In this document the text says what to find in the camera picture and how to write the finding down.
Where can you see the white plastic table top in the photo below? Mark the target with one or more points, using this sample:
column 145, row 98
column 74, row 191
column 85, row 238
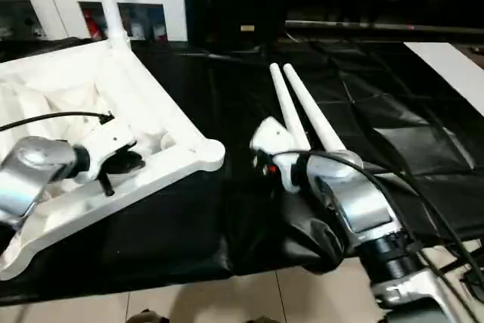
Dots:
column 151, row 103

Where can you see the white plastic table leg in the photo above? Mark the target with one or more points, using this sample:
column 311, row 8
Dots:
column 111, row 9
column 285, row 103
column 314, row 111

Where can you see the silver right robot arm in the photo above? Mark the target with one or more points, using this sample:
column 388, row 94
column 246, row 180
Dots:
column 359, row 198

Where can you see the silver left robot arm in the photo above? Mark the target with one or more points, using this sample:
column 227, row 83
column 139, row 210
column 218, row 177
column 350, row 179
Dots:
column 34, row 164

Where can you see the black mat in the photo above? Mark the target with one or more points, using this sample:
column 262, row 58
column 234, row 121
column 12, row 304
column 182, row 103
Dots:
column 170, row 232

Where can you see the white mug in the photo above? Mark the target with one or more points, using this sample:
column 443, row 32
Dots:
column 157, row 32

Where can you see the red bottle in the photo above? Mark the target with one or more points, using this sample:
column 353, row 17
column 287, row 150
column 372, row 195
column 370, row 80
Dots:
column 89, row 22

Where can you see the white flat board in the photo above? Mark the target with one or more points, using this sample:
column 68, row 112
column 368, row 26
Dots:
column 450, row 66

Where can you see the small dark object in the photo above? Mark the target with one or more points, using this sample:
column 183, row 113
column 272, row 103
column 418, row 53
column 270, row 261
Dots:
column 475, row 49

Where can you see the grey metal rail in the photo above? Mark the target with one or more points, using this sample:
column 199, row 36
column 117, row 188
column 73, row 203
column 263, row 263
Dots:
column 378, row 25

